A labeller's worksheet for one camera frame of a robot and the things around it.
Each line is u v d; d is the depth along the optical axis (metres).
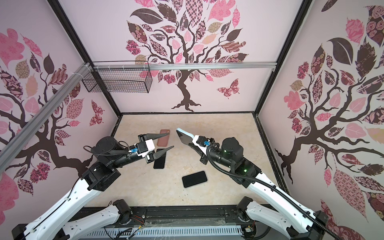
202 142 0.49
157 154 0.48
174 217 0.74
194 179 0.86
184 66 0.92
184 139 0.60
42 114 0.61
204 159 0.55
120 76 0.95
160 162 0.92
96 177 0.43
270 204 0.46
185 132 0.52
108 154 0.40
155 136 0.49
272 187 0.44
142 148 0.41
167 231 0.70
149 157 0.48
